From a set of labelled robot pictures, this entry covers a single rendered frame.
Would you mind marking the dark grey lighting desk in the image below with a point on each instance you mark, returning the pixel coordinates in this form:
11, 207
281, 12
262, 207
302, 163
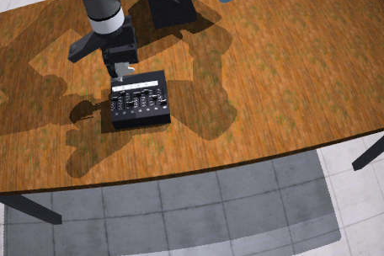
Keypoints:
135, 106

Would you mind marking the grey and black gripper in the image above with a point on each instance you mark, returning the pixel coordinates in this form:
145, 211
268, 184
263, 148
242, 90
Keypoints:
117, 49

